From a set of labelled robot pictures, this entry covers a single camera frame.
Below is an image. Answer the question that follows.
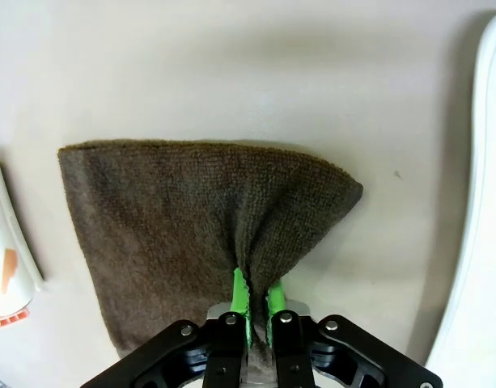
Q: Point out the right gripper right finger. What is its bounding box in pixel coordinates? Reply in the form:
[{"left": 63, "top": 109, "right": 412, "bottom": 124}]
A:
[{"left": 265, "top": 281, "right": 444, "bottom": 388}]

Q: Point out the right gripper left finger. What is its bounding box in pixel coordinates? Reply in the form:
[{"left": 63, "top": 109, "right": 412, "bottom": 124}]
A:
[{"left": 80, "top": 267, "right": 253, "bottom": 388}]

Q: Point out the brown microfibre cloth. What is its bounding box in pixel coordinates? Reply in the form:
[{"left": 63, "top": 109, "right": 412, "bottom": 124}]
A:
[{"left": 57, "top": 138, "right": 364, "bottom": 375}]

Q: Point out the silver metal tray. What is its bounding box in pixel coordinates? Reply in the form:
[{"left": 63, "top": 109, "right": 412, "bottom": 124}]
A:
[{"left": 425, "top": 10, "right": 496, "bottom": 388}]

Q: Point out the white bent roller stand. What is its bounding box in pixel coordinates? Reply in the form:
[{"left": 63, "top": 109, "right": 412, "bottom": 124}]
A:
[{"left": 0, "top": 159, "right": 45, "bottom": 310}]

